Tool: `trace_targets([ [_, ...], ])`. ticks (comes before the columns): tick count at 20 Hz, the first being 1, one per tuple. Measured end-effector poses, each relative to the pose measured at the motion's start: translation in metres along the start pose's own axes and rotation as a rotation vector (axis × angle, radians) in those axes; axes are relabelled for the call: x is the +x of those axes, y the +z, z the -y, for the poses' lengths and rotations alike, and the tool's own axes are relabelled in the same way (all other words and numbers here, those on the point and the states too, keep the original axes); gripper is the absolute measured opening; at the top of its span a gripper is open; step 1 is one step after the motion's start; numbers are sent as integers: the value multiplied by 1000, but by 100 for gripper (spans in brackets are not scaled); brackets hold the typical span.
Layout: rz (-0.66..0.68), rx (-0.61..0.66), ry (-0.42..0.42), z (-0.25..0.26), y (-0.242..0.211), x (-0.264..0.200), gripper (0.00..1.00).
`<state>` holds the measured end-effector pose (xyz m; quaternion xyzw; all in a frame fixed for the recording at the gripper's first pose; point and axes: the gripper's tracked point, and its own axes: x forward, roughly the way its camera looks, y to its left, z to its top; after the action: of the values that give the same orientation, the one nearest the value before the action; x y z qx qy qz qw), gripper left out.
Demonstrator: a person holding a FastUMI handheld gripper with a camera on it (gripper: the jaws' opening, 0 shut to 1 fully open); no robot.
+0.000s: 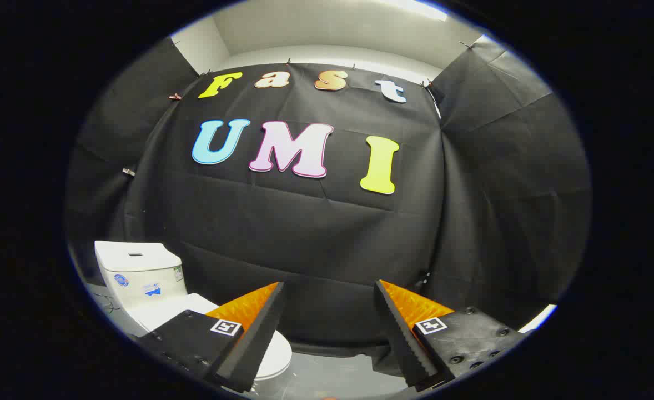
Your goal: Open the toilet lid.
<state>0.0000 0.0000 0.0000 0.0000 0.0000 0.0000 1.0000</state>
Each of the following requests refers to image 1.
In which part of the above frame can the white toilet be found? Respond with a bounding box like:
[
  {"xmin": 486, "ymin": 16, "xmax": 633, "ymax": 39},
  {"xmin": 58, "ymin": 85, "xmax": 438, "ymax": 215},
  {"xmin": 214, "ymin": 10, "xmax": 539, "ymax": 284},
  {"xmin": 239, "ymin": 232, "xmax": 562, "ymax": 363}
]
[{"xmin": 94, "ymin": 241, "xmax": 293, "ymax": 384}]

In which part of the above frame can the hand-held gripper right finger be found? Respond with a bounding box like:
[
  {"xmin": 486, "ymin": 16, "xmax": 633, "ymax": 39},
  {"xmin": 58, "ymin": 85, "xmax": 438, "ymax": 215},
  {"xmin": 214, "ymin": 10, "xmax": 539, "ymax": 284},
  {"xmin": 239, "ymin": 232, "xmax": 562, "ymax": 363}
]
[{"xmin": 374, "ymin": 279, "xmax": 527, "ymax": 389}]

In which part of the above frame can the black floor cable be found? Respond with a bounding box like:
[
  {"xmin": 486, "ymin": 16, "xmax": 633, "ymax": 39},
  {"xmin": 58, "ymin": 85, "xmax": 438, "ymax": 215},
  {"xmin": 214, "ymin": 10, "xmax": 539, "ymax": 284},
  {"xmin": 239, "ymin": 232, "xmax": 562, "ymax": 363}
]
[{"xmin": 89, "ymin": 291, "xmax": 121, "ymax": 313}]

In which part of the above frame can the black backdrop cloth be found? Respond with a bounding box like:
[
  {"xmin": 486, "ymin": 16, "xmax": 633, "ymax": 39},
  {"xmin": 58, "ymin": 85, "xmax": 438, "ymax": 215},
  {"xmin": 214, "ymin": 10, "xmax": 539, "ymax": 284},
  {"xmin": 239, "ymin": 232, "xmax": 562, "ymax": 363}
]
[{"xmin": 65, "ymin": 34, "xmax": 592, "ymax": 362}]

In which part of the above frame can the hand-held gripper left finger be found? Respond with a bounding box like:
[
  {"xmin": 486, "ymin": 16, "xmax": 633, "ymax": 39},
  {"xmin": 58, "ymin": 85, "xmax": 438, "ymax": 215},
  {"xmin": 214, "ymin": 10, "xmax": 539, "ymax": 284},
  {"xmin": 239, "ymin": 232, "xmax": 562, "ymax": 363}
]
[{"xmin": 137, "ymin": 281, "xmax": 286, "ymax": 393}]

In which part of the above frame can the white toilet lid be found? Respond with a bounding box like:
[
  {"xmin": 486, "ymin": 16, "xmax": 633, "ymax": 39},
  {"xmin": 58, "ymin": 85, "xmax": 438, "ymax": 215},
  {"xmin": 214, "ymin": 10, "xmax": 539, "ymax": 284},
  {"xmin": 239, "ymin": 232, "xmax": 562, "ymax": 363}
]
[{"xmin": 133, "ymin": 293, "xmax": 293, "ymax": 382}]

